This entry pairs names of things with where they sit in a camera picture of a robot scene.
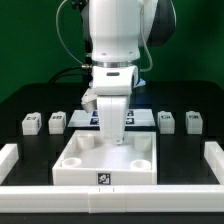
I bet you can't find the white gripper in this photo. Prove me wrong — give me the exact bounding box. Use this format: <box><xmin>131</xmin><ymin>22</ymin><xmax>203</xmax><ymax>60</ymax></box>
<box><xmin>81</xmin><ymin>66</ymin><xmax>138</xmax><ymax>145</ymax></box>

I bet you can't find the white square tabletop part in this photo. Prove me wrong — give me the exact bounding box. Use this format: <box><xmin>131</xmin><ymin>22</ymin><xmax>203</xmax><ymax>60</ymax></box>
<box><xmin>52</xmin><ymin>130</ymin><xmax>157</xmax><ymax>186</ymax></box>

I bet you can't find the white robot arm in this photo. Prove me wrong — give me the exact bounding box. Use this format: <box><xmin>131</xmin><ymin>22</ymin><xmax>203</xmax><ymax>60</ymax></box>
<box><xmin>82</xmin><ymin>0</ymin><xmax>176</xmax><ymax>144</ymax></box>

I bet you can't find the white sheet with markers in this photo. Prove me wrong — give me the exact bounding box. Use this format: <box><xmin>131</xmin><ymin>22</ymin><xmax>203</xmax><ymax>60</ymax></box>
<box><xmin>68</xmin><ymin>109</ymin><xmax>155</xmax><ymax>127</ymax></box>

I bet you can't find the black cable bundle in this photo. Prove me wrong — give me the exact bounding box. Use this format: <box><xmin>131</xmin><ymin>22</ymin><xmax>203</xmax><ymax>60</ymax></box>
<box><xmin>48</xmin><ymin>63</ymin><xmax>94</xmax><ymax>84</ymax></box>

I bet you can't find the white left fence wall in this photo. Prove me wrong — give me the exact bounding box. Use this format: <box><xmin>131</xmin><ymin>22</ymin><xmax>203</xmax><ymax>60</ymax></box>
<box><xmin>0</xmin><ymin>144</ymin><xmax>19</xmax><ymax>185</ymax></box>

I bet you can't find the white fence wall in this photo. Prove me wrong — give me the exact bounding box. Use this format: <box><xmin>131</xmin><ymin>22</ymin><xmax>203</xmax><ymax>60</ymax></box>
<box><xmin>0</xmin><ymin>144</ymin><xmax>19</xmax><ymax>185</ymax></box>
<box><xmin>0</xmin><ymin>185</ymin><xmax>224</xmax><ymax>213</ymax></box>
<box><xmin>204</xmin><ymin>141</ymin><xmax>224</xmax><ymax>185</ymax></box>

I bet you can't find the white front fence wall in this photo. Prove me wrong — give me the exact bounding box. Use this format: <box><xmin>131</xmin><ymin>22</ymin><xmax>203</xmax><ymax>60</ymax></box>
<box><xmin>0</xmin><ymin>185</ymin><xmax>224</xmax><ymax>213</ymax></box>

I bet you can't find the white right fence wall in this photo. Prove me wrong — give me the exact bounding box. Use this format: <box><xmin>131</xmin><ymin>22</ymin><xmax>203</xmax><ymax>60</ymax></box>
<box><xmin>204</xmin><ymin>141</ymin><xmax>224</xmax><ymax>185</ymax></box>

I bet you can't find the grey cable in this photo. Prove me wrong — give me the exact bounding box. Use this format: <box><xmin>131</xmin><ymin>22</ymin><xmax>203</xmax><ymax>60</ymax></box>
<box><xmin>55</xmin><ymin>0</ymin><xmax>85</xmax><ymax>66</ymax></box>

